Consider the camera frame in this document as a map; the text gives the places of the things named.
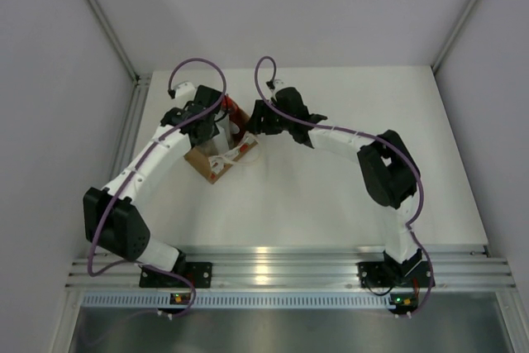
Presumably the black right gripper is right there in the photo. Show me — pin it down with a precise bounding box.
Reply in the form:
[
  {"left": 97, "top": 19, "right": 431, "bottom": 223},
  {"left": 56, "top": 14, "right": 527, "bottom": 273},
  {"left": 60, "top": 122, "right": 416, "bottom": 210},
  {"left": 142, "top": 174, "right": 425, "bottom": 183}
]
[{"left": 245, "top": 101, "right": 293, "bottom": 136}]

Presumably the red cap dish soap bottle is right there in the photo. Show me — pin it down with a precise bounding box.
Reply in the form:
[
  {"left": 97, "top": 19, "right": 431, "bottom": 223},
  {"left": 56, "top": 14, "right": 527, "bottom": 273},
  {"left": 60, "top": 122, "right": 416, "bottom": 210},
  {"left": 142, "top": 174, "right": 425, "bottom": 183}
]
[{"left": 222, "top": 96, "right": 249, "bottom": 128}]

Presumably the white bottle dark cap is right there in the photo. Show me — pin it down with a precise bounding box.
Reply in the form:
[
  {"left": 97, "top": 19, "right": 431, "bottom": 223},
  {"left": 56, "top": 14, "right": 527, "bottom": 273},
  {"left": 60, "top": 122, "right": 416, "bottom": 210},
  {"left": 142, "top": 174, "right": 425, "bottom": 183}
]
[{"left": 212, "top": 118, "right": 233, "bottom": 155}]

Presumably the clear bottle dark cap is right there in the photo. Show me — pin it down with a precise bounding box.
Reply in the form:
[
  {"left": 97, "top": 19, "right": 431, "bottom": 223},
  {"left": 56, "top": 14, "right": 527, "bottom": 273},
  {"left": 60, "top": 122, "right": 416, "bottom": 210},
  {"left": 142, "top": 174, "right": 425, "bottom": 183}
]
[{"left": 196, "top": 140, "right": 218, "bottom": 158}]

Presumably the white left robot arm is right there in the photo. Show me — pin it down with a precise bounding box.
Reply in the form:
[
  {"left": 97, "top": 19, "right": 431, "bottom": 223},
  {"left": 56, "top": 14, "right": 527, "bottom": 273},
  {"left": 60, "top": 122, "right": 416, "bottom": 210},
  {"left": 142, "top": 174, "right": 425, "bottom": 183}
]
[{"left": 83, "top": 85, "right": 226, "bottom": 287}]

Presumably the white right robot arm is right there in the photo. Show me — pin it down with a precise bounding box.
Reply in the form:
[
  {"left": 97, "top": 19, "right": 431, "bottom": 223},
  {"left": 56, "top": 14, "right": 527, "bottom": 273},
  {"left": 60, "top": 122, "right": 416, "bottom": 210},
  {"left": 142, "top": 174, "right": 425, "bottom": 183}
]
[{"left": 246, "top": 79, "right": 423, "bottom": 284}]

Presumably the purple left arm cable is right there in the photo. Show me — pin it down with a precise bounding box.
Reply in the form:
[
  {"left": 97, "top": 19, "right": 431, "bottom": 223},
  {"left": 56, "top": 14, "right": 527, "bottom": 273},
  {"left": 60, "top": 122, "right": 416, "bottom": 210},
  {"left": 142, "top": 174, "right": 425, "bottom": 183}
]
[{"left": 84, "top": 58, "right": 229, "bottom": 321}]

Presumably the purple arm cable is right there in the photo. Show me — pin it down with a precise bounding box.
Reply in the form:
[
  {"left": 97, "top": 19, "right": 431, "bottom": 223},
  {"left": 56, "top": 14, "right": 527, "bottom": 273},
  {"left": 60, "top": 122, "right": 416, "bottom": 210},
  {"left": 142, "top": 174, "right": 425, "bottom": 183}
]
[
  {"left": 255, "top": 55, "right": 436, "bottom": 320},
  {"left": 84, "top": 58, "right": 229, "bottom": 321}
]

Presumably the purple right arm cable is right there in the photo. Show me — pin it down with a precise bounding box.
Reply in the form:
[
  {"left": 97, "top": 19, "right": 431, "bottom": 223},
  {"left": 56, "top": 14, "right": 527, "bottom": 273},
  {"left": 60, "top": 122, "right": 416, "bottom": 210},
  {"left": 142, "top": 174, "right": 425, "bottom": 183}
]
[{"left": 255, "top": 55, "right": 436, "bottom": 320}]

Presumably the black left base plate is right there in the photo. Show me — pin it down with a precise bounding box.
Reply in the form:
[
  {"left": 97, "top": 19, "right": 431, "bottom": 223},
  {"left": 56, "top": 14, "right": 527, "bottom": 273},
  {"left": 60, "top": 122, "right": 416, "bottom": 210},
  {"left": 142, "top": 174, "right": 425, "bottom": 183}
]
[{"left": 139, "top": 260, "right": 213, "bottom": 289}]

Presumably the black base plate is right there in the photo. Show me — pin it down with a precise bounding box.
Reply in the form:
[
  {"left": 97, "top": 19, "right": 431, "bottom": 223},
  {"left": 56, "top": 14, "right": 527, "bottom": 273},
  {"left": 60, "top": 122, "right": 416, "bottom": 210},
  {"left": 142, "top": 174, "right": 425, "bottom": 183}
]
[
  {"left": 139, "top": 260, "right": 213, "bottom": 289},
  {"left": 357, "top": 261, "right": 432, "bottom": 289}
]

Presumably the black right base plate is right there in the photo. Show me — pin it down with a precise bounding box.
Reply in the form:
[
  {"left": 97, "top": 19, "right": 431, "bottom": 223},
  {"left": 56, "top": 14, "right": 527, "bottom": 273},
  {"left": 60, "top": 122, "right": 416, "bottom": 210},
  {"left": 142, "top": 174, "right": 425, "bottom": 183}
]
[{"left": 357, "top": 261, "right": 432, "bottom": 289}]

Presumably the white slotted cable duct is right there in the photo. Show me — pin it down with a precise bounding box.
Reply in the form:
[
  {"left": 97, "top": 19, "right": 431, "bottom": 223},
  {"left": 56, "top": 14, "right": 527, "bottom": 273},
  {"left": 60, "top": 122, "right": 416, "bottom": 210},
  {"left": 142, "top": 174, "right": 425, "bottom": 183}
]
[{"left": 82, "top": 292, "right": 412, "bottom": 309}]

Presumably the aluminium mounting rail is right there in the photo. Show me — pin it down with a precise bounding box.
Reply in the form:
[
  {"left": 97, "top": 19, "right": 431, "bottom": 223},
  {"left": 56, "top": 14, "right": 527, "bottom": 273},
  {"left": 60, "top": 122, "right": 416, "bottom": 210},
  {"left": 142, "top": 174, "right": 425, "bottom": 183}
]
[{"left": 65, "top": 245, "right": 516, "bottom": 290}]

